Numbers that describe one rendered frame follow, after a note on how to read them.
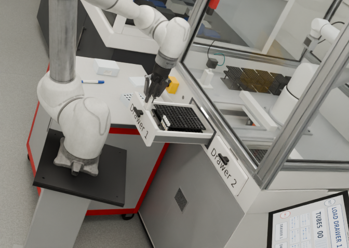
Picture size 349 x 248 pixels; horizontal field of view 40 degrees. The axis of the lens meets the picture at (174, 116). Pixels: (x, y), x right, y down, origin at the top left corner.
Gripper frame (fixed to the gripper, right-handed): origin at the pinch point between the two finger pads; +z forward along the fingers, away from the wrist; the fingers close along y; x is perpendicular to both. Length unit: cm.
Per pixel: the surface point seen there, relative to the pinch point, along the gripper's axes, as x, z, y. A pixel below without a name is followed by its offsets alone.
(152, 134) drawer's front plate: -11.4, 9.6, 1.3
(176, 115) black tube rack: 4.6, 8.9, 21.1
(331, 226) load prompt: -89, -16, 30
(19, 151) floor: 78, 98, -25
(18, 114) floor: 119, 98, -20
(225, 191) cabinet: -35, 21, 35
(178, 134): -9.5, 10.2, 16.1
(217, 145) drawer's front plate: -18.2, 8.7, 33.1
